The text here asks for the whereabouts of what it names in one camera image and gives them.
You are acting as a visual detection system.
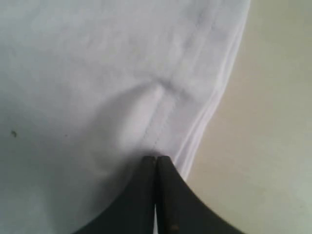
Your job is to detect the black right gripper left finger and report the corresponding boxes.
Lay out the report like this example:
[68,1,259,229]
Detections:
[76,156,156,234]

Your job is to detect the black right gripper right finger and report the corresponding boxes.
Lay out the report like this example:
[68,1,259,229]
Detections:
[156,156,242,234]

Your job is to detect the white t-shirt red lettering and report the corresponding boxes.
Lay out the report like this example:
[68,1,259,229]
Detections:
[0,0,250,234]

